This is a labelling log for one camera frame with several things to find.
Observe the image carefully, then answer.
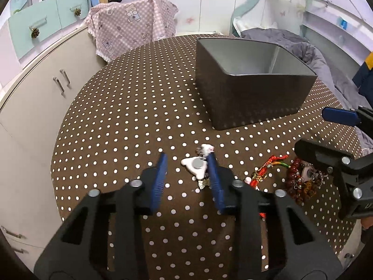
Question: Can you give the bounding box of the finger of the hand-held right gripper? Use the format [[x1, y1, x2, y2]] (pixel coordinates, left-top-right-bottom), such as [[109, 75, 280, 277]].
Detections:
[[323, 106, 373, 136], [294, 138, 373, 202]]

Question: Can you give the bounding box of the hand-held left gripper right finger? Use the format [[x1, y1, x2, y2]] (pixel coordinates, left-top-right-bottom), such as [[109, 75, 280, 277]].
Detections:
[[205, 152, 343, 280]]

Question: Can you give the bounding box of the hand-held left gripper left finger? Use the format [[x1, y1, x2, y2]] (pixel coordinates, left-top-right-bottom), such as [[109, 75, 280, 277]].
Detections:
[[33, 152, 169, 280]]

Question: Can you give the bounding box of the white charm keychain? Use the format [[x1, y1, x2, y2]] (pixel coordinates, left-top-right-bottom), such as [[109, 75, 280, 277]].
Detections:
[[181, 143, 216, 191]]

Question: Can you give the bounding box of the amber bead bracelet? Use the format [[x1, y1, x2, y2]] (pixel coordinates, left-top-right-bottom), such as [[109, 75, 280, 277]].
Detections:
[[303, 181, 323, 196]]

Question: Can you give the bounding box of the dark red bead bracelet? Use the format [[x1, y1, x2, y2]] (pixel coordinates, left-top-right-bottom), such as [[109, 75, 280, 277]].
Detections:
[[286, 157, 309, 206]]

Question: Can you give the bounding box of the red braided bracelet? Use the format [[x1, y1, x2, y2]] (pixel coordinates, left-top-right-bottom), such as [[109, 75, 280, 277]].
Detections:
[[244, 154, 290, 218]]

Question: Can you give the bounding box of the grey metal box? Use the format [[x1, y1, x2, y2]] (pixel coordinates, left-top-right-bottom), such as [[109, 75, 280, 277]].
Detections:
[[196, 37, 318, 131]]

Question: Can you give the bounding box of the person's navy yellow jacket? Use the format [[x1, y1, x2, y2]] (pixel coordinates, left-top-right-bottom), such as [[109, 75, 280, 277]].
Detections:
[[352, 51, 373, 108]]

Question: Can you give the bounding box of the grey duvet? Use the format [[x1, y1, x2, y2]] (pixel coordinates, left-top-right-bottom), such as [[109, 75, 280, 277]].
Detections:
[[240, 28, 373, 152]]

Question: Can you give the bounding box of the brown polka-dot tablecloth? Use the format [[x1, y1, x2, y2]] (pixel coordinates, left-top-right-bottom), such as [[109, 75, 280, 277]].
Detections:
[[50, 34, 365, 280]]

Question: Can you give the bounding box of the beige cabinet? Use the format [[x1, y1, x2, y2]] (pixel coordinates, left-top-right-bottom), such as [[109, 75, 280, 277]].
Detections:
[[0, 25, 108, 269]]

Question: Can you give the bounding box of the teal curved bed headboard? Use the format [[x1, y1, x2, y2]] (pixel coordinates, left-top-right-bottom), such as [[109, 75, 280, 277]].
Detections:
[[230, 0, 269, 35]]

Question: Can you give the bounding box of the pink checked bear cloth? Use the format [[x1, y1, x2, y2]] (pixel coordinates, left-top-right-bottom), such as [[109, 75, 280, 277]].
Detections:
[[84, 0, 179, 63]]

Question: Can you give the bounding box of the teal drawer unit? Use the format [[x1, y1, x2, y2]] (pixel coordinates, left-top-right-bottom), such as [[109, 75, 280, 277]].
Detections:
[[8, 0, 89, 62]]

